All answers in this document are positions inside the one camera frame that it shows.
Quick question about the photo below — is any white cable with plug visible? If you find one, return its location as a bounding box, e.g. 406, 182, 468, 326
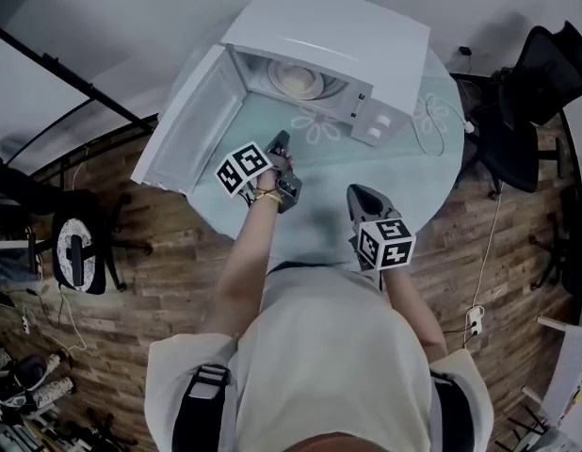
410, 92, 477, 159

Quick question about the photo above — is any person's left forearm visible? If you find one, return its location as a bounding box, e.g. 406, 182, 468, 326
214, 192, 281, 336

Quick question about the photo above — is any black metal pole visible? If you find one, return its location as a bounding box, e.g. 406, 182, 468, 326
0, 18, 156, 134

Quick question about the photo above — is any person's right forearm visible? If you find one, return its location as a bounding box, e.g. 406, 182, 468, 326
381, 265, 450, 363

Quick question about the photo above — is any white round dish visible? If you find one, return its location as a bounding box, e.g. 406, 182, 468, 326
267, 57, 326, 101

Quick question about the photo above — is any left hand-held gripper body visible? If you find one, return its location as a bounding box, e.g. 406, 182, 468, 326
215, 142, 303, 215

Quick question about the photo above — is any white folding board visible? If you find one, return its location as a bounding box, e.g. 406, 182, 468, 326
521, 315, 582, 430

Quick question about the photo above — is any thin wrist bracelet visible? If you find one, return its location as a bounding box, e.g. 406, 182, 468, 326
252, 187, 283, 205

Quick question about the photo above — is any long white floor cable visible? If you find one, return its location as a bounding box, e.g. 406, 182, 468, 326
470, 194, 503, 311

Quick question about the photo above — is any person's white shirt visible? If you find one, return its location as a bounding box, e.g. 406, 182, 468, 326
144, 261, 495, 452

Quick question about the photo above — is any black mesh office chair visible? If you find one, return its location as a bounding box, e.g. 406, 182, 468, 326
453, 19, 582, 202

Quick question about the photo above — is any person's left hand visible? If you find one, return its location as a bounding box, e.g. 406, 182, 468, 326
254, 154, 295, 198

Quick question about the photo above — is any black wheeled chair base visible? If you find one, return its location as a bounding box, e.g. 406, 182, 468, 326
527, 110, 582, 297

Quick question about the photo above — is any black chair with patterned seat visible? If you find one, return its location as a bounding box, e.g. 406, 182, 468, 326
0, 152, 154, 297

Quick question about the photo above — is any white power strip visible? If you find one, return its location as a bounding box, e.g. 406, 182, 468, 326
464, 305, 486, 336

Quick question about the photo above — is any thin white floor cable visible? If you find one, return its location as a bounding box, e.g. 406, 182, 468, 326
25, 287, 89, 353

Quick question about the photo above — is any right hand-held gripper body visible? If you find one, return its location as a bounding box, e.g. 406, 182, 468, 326
348, 202, 417, 273

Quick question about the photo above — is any white microwave appliance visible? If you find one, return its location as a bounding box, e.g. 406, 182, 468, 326
129, 0, 432, 196

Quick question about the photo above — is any pale green flowered tablecloth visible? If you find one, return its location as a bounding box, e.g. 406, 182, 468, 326
164, 40, 466, 272

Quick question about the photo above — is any patterned paper roll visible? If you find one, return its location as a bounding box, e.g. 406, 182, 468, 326
30, 348, 72, 379
31, 376, 76, 400

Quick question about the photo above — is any black harness strap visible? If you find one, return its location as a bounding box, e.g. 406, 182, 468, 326
428, 369, 477, 452
174, 363, 234, 452

